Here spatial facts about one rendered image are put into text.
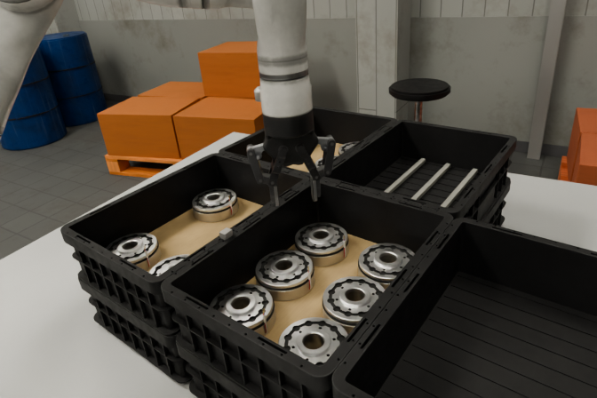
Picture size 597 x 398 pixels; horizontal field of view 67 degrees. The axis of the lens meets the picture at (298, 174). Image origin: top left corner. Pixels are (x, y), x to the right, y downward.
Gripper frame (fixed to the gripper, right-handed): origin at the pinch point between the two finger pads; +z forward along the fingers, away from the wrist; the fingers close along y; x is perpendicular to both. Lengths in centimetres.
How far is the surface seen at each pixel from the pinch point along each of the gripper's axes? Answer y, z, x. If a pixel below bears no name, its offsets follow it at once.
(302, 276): -0.4, 14.1, -3.5
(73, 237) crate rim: -39.4, 7.3, 7.6
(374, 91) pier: 81, 57, 244
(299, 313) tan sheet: -1.7, 17.2, -8.4
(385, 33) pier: 87, 17, 239
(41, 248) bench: -66, 30, 44
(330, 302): 3.1, 14.4, -10.1
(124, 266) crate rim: -28.0, 7.3, -3.2
